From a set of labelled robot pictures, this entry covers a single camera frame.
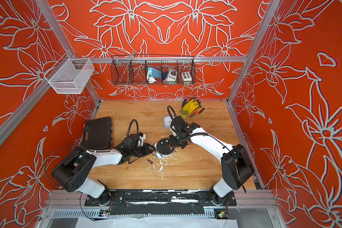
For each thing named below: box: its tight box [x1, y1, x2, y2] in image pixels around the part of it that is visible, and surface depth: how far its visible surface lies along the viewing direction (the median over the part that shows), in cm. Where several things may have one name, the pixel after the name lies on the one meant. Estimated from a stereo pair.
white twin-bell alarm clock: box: [154, 138, 175, 159], surface depth 88 cm
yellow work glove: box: [179, 98, 200, 118], surface depth 116 cm
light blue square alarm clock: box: [162, 115, 173, 129], surface depth 103 cm
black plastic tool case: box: [80, 116, 113, 151], surface depth 97 cm
